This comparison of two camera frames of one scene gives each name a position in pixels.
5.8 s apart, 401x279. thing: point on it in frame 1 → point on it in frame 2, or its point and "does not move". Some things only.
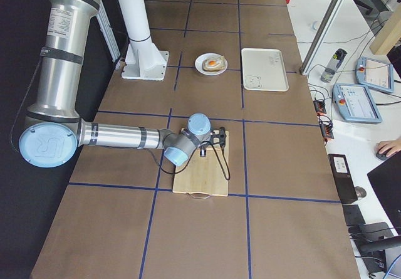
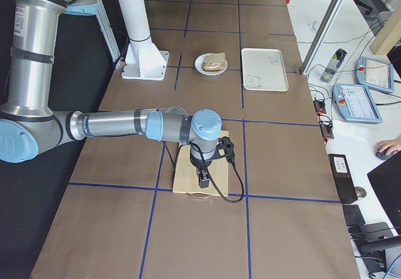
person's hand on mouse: (388, 147) does not move
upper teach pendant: (374, 73) does not move
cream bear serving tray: (264, 69) does not move
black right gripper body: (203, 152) → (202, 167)
